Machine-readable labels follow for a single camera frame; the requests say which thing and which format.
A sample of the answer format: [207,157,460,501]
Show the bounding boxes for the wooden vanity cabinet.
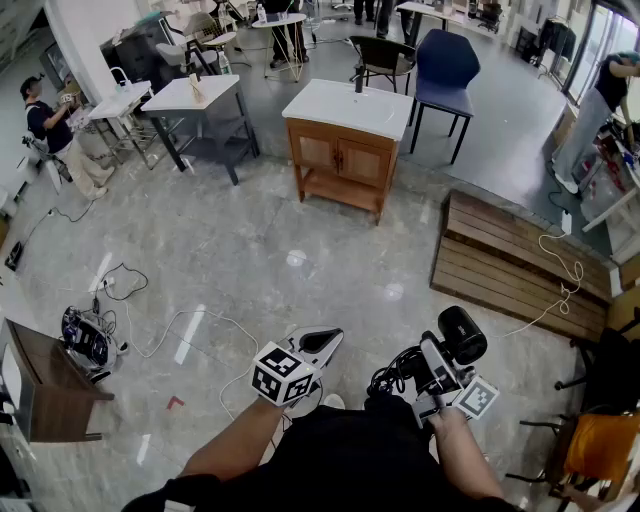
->
[285,117,401,226]

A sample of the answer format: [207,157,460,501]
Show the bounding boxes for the blue upholstered chair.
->
[408,28,482,166]

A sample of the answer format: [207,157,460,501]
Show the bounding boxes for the black machine cabinet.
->
[99,24,174,96]

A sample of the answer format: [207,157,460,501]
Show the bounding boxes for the orange seat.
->
[563,412,636,484]

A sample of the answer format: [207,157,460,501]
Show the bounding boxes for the white desk black legs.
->
[394,0,501,49]

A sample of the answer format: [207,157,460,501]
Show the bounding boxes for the thin white looped cable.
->
[492,232,585,340]

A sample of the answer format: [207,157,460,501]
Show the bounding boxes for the black office chair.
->
[553,307,640,416]

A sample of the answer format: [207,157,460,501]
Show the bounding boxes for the clothes rack dark garments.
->
[534,16,579,66]

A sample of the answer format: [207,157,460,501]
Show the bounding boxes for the person's right forearm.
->
[429,407,506,501]

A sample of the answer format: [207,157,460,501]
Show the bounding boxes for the black white floor device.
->
[60,304,130,384]

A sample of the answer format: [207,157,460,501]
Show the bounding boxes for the white floor cable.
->
[119,299,261,421]

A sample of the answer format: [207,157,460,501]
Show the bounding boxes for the person's left forearm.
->
[177,397,286,484]

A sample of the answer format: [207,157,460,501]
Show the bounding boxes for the bundle of wooden sticks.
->
[187,72,207,105]

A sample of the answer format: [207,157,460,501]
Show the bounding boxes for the cluttered white table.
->
[582,117,640,264]

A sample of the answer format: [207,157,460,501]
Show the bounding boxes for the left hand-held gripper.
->
[251,325,346,407]

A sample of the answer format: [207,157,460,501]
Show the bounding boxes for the black hair dryer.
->
[367,305,489,399]

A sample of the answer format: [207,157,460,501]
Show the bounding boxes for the slatted wooden platform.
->
[428,188,614,344]

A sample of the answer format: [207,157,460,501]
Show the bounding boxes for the white wire chair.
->
[182,10,239,51]

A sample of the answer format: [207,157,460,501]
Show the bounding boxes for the beige chair black legs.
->
[154,42,221,76]

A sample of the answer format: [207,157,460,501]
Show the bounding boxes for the black floor cable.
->
[92,262,150,303]

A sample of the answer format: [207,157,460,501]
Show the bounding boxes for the person's black clothing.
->
[121,394,526,512]

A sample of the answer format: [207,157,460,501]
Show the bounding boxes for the dark wicker chair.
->
[348,34,417,96]

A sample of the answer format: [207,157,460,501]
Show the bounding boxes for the dark brown side table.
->
[0,317,116,445]

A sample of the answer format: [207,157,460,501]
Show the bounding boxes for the round white wire-leg table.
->
[251,12,309,84]

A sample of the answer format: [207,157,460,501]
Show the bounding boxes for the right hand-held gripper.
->
[412,329,501,430]

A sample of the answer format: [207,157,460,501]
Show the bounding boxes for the white sink grey cabinet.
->
[140,74,261,187]

